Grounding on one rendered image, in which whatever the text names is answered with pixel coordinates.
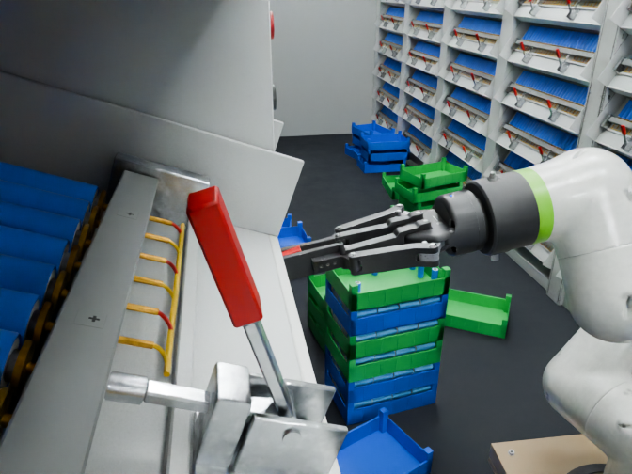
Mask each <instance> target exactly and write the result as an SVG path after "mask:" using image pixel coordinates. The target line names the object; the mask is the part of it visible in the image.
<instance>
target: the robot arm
mask: <svg viewBox="0 0 632 474"><path fill-rule="evenodd" d="M546 241H549V242H551V243H552V244H553V247H554V249H555V252H556V255H557V258H558V262H559V266H560V269H561V277H562V281H563V286H564V290H565V295H566V300H567V305H568V308H569V311H570V313H571V315H572V317H573V319H574V320H575V321H576V323H577V324H578V325H579V326H580V328H579V329H578V331H577V332H576V333H575V335H574V336H573V337H572V338H570V340H569V341H568V342H567V343H566V344H565V345H564V346H563V347H562V349H561V350H560V351H559V352H558V353H557V354H556V355H555V356H554V357H553V358H552V359H551V360H550V362H549V363H548V364H547V366H546V367H545V371H544V374H543V391H544V394H545V397H546V399H547V401H548V402H549V404H550V405H551V406H552V407H553V408H554V409H555V410H556V411H557V412H558V413H559V414H561V415H562V416H563V417H564V418H565V419H566V420H567V421H569V422H570V423H571V424H572V425H573V426H574V427H575V428H577V429H578V430H579V431H580V432H581V433H582V434H583V435H585V436H586V437H587V438H588V439H589V440H590V441H591V442H593V444H594V445H595V446H596V447H597V448H598V449H600V450H601V451H602V452H603V453H605V455H606V456H607V457H608V460H607V463H606V466H605V469H604V473H603V474H632V171H631V169H630V167H629V166H628V165H627V164H626V162H625V161H624V160H622V159H621V158H620V157H619V156H617V155H616V154H614V153H612V152H610V151H607V150H602V149H598V148H578V149H574V150H569V151H567V152H565V153H563V154H561V155H559V156H557V157H555V158H553V159H551V160H548V161H546V162H543V163H541V164H539V165H536V166H530V167H526V168H522V169H517V170H514V171H510V172H506V173H501V174H497V175H496V172H495V171H491V172H490V174H489V177H485V178H481V179H477V180H473V181H469V182H468V183H467V184H466V186H465V188H464V190H460V191H456V192H452V193H447V194H444V195H440V196H438V197H437V198H436V199H435V201H434V205H433V207H432V208H431V209H430V210H416V211H413V212H411V213H410V212H406V211H405V210H404V206H403V205H402V204H398V205H395V206H393V207H392V208H390V209H388V210H386V211H383V212H380V213H376V214H373V215H370V216H367V217H364V218H361V219H358V220H355V221H352V222H349V223H346V224H343V225H340V226H337V227H335V234H333V235H332V237H327V238H323V239H320V240H315V241H311V242H307V243H302V244H299V245H291V246H287V247H282V248H280V249H281V252H284V251H286V250H289V249H291V248H294V247H296V246H300V248H301V251H300V252H296V253H292V254H289V255H284V256H282V257H283V260H284V263H285V267H286V271H287V275H288V278H289V280H293V279H297V278H300V277H307V276H311V275H315V274H319V273H322V272H326V271H330V270H334V269H338V268H342V269H349V270H350V271H351V275H353V276H359V275H366V274H370V273H379V272H385V271H392V270H399V269H405V268H412V267H437V266H439V252H443V251H446V252H447V253H448V254H449V255H451V256H459V255H463V254H466V253H470V252H474V251H478V250H479V251H480V252H482V253H483V254H484V255H488V256H491V261H498V254H500V253H504V252H508V251H510V250H512V249H516V248H519V247H523V246H528V245H535V244H539V243H542V242H546ZM360 265H362V266H360Z"/></svg>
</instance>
